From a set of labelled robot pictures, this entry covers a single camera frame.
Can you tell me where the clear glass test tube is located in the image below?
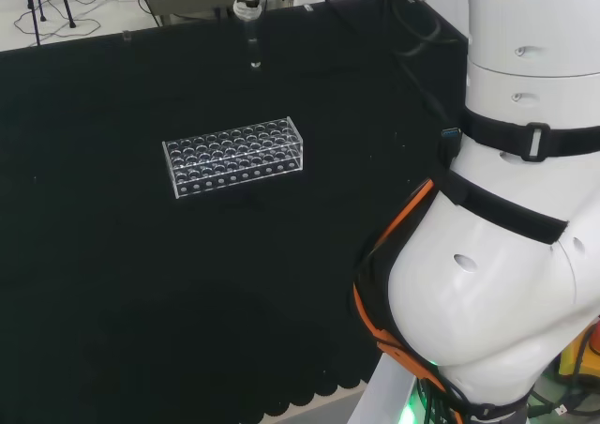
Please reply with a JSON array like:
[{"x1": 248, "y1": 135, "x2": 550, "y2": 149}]
[{"x1": 247, "y1": 17, "x2": 263, "y2": 69}]

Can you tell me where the clear plastic test tube rack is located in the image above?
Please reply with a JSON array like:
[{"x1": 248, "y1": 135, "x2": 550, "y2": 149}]
[{"x1": 161, "y1": 117, "x2": 306, "y2": 201}]

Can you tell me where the black tripod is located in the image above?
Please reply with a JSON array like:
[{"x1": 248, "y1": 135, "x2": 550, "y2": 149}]
[{"x1": 12, "y1": 0, "x2": 78, "y2": 48}]

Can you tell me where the black bench cloth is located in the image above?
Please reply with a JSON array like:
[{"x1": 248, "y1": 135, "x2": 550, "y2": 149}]
[{"x1": 0, "y1": 0, "x2": 471, "y2": 418}]

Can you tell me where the yellow stop button box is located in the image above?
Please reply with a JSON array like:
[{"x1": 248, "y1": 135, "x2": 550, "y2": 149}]
[{"x1": 556, "y1": 318, "x2": 600, "y2": 384}]

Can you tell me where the thin black floor cable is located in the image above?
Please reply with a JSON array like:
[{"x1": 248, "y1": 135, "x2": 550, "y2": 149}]
[{"x1": 13, "y1": 0, "x2": 142, "y2": 38}]

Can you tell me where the black cable with blue plug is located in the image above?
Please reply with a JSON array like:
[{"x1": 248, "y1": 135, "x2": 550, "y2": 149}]
[{"x1": 313, "y1": 0, "x2": 463, "y2": 163}]

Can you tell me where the orange cable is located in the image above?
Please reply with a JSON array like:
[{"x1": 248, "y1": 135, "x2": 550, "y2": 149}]
[{"x1": 352, "y1": 178, "x2": 471, "y2": 424}]

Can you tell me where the black cable with silver plug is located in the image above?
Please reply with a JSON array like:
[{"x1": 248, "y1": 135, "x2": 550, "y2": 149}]
[{"x1": 528, "y1": 389, "x2": 571, "y2": 416}]

